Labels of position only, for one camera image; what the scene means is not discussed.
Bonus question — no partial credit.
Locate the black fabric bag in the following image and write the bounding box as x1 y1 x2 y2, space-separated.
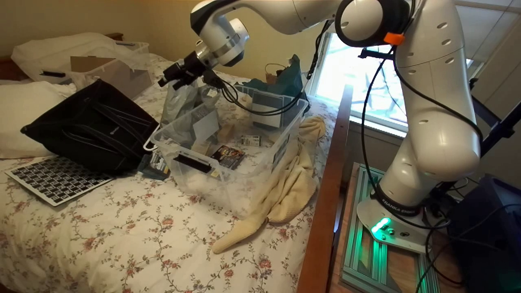
19 78 159 176

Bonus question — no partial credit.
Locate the black orange razor box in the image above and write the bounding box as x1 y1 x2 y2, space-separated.
209 143 245 171

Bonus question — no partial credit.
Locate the teal wooden pallet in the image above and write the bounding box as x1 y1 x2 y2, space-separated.
340 161 444 293

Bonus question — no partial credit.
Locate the small grey box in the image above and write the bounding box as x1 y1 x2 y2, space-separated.
136 153 170 182

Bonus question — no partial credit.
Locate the grey-blue plastic bag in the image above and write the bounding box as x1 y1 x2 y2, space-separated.
159 80 204 148

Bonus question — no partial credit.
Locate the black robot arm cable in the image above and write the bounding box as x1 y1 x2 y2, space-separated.
331 0 484 293

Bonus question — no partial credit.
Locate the cream cloth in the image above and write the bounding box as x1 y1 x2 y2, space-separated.
209 115 326 255

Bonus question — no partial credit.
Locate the teal bag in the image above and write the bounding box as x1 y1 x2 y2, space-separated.
245 54 307 102

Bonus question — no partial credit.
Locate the bright window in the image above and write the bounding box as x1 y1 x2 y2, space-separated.
307 31 484 135

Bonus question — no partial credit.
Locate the orange cable clip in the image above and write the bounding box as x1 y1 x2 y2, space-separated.
382 31 406 47

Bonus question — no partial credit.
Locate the white pillow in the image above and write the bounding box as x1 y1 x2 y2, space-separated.
0 80 77 161

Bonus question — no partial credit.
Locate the open cardboard box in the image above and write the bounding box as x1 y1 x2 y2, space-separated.
68 54 154 101

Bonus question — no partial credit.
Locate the dark blue fabric object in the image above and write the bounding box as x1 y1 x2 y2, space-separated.
445 172 521 293

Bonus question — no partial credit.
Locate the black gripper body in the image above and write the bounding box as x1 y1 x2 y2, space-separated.
173 49 219 88

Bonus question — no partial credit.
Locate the wooden bed frame rail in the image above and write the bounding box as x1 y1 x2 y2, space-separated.
296 83 354 293

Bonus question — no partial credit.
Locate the clear plastic container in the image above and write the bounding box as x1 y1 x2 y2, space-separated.
144 83 310 218

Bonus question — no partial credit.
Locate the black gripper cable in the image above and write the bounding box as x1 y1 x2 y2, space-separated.
201 15 335 119

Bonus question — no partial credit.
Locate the checkerboard calibration board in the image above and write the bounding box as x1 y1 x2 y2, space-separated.
4 155 116 208

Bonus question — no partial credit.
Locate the black camera stand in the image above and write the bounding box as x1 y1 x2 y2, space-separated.
465 75 521 164

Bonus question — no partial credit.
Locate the floral bed sheet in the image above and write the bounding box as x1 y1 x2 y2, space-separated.
0 50 338 293

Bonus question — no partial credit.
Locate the white label sticker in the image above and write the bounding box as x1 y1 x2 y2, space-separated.
252 104 284 130

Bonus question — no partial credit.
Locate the white plastic bag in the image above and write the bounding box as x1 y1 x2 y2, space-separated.
9 31 151 86

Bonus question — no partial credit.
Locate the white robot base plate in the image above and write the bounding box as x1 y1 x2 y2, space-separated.
354 197 452 255

